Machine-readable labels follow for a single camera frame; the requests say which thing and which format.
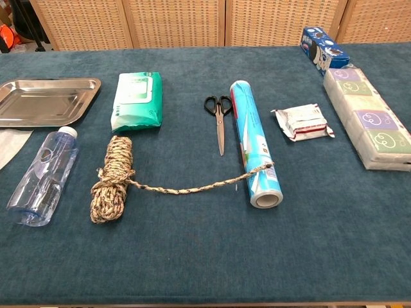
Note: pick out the green wet wipes pack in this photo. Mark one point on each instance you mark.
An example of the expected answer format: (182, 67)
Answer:
(136, 99)

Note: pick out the blue cling film roll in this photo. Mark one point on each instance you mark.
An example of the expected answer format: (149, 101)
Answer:
(253, 138)

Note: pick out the white red snack packet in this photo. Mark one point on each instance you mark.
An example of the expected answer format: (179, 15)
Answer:
(302, 122)

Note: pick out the white paper sheet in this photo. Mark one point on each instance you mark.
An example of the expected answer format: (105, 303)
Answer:
(9, 144)

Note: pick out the clear plastic water bottle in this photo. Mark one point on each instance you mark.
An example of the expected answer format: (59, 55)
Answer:
(45, 176)

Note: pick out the silver metal tray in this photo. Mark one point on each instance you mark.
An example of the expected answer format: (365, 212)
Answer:
(41, 102)

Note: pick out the blue cookie box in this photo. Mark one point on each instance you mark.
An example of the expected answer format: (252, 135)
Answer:
(322, 51)

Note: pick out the rattan wooden folding screen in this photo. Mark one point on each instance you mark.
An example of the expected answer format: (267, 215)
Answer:
(176, 22)

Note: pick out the multicolour tissue multipack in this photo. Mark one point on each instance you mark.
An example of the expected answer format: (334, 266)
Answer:
(372, 122)

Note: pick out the teal table cloth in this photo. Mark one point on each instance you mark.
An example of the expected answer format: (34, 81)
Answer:
(192, 250)

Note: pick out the black tripod stand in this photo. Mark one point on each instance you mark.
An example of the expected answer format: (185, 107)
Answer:
(33, 30)

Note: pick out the orange object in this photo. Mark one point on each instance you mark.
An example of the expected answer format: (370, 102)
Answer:
(8, 37)

